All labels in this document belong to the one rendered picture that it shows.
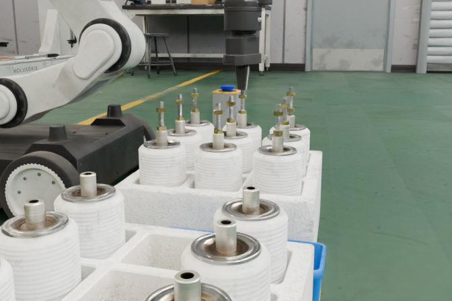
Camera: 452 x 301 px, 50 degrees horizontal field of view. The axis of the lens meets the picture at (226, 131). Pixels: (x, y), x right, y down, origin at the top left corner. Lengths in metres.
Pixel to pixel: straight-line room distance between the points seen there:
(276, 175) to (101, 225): 0.36
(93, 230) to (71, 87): 0.72
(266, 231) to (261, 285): 0.10
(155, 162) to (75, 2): 0.57
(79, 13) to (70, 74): 0.16
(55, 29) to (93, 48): 3.33
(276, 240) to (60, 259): 0.26
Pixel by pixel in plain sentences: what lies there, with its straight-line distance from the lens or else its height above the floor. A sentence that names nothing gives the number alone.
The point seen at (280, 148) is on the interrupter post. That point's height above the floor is 0.26.
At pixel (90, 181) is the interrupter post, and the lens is 0.71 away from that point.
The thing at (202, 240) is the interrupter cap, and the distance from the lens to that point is 0.54.
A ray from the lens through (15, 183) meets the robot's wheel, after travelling 1.26.
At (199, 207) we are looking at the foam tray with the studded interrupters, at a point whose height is 0.15.
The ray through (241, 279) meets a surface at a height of 0.24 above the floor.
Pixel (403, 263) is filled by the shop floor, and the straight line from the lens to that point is 1.12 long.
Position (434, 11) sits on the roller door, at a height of 0.70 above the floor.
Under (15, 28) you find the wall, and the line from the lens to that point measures 7.26.
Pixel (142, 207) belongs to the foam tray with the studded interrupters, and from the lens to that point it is 0.97.
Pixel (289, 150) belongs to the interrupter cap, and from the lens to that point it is 0.94.
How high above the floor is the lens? 0.48
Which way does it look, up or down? 12 degrees down
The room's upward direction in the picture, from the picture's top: straight up
